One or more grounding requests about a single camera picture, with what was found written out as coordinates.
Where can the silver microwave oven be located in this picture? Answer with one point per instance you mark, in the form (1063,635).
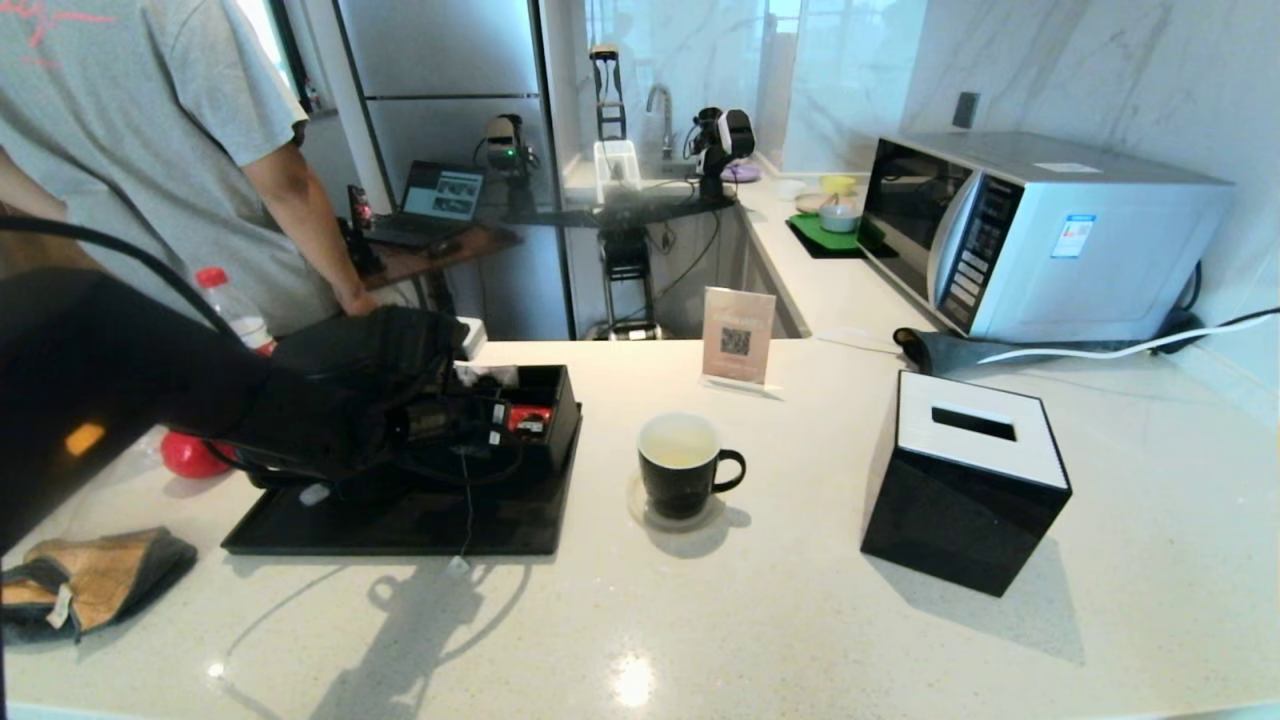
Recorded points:
(1080,270)

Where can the camera device green light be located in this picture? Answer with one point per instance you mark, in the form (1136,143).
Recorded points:
(503,137)

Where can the red sachet packet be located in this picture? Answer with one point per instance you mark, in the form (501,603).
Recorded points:
(535,420)

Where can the beige round coaster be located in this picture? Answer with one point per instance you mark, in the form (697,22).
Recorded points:
(636,507)

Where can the QR code sign stand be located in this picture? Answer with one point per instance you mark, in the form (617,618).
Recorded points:
(737,335)

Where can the grey white bowl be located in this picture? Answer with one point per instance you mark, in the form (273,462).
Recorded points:
(838,217)

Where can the white sachet packets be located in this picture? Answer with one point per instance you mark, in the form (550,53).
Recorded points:
(495,375)

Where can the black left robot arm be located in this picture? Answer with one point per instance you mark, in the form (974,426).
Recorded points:
(120,380)

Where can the black pedestal table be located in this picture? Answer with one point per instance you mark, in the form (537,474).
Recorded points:
(625,255)

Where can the person's right hand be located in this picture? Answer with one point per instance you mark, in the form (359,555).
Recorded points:
(362,304)

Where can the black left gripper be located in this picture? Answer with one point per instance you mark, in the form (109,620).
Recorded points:
(435,425)

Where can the black electric kettle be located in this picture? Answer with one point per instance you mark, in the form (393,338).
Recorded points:
(340,490)

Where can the red ball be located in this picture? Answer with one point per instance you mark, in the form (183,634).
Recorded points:
(190,458)

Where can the silver refrigerator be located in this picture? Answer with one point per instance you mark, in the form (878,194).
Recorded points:
(450,50)

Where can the black compartment organizer box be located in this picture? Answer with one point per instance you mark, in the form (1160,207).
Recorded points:
(555,445)

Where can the green placemat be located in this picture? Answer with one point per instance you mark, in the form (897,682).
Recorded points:
(815,235)

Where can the black background robot arm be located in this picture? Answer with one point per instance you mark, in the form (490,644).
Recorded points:
(722,142)

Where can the black tissue box white lid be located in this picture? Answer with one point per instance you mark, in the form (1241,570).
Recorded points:
(950,520)

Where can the window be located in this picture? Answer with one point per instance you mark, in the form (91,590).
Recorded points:
(275,40)

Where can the person's right forearm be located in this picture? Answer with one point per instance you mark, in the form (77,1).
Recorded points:
(305,220)

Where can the person's left forearm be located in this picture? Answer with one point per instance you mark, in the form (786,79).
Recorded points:
(25,190)

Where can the brown and black cloth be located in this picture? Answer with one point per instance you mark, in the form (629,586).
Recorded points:
(100,575)

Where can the black serving tray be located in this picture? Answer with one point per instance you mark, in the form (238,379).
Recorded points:
(500,525)

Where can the yellow bowl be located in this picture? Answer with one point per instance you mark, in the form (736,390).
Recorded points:
(838,185)

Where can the red-capped water bottle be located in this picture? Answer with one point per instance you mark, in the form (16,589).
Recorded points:
(235,315)

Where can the chrome sink faucet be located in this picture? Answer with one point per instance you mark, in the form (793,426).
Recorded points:
(662,110)

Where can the black teleoperation device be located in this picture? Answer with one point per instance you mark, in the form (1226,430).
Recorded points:
(360,225)

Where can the orange fruit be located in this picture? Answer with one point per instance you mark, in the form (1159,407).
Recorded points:
(85,438)

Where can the purple plate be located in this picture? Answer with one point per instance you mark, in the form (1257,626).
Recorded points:
(745,173)

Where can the dark wall socket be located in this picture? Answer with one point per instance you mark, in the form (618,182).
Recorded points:
(964,111)

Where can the person in grey t-shirt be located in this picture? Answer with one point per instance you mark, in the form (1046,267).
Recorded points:
(150,150)

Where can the brown wooden door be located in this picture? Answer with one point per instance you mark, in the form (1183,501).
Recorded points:
(30,250)

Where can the black mug white inside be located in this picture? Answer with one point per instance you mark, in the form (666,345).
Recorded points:
(675,490)

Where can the open laptop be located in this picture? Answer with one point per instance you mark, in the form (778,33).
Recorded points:
(440,195)

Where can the brown wooden desk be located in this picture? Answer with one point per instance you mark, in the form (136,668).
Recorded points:
(470,245)

